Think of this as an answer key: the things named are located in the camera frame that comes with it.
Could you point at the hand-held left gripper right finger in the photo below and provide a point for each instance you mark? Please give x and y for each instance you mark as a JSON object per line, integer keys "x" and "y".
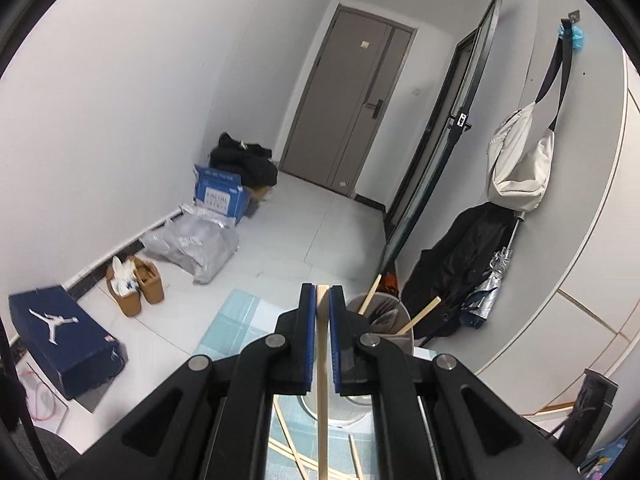
{"x": 335, "y": 340}

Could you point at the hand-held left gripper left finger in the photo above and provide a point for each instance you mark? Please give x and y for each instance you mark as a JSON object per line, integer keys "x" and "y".
{"x": 310, "y": 340}

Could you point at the single wooden chopstick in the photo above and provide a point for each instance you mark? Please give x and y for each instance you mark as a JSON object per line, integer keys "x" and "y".
{"x": 420, "y": 315}
{"x": 323, "y": 410}
{"x": 371, "y": 294}

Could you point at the white utensil holder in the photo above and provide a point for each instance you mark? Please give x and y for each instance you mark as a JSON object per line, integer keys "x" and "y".
{"x": 405, "y": 342}

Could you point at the pile of wooden chopsticks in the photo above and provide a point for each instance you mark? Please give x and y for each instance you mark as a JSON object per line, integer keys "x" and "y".
{"x": 354, "y": 452}

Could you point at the white shoulder bag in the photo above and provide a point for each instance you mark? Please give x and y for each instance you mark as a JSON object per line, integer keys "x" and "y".
{"x": 520, "y": 170}

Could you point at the colourful printed box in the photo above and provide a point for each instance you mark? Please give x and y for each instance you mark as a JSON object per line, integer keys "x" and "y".
{"x": 607, "y": 460}

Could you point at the blue checkered tablecloth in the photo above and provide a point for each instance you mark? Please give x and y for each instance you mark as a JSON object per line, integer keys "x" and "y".
{"x": 235, "y": 320}

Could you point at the small red object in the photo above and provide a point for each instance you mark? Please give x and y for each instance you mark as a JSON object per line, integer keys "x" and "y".
{"x": 391, "y": 284}

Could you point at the black jacket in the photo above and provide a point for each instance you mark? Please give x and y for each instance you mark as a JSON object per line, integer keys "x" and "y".
{"x": 450, "y": 270}

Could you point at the crumpled plastic bag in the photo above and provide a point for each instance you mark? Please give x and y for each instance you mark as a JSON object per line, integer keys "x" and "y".
{"x": 195, "y": 245}

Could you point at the silver folding umbrella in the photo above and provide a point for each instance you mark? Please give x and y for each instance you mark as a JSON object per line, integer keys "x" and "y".
{"x": 492, "y": 280}

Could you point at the blue cardboard box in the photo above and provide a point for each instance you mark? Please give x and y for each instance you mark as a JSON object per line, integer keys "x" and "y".
{"x": 217, "y": 197}

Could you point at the small white brown bag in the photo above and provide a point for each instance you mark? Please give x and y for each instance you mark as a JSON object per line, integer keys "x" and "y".
{"x": 150, "y": 282}

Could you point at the black clothing pile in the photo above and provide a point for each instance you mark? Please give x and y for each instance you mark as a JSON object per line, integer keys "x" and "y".
{"x": 250, "y": 165}

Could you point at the grey-brown door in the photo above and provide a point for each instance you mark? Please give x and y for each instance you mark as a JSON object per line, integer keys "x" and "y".
{"x": 345, "y": 110}

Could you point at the dark blue shoe box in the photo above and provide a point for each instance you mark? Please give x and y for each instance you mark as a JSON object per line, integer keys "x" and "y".
{"x": 55, "y": 340}

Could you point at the blue bath pouf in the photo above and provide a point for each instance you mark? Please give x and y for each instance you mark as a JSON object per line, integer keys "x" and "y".
{"x": 575, "y": 40}

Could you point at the black glass door frame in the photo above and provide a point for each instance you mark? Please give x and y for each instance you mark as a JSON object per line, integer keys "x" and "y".
{"x": 435, "y": 160}

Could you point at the metal wall hook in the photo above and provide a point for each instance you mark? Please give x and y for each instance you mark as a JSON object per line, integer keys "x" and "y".
{"x": 574, "y": 15}

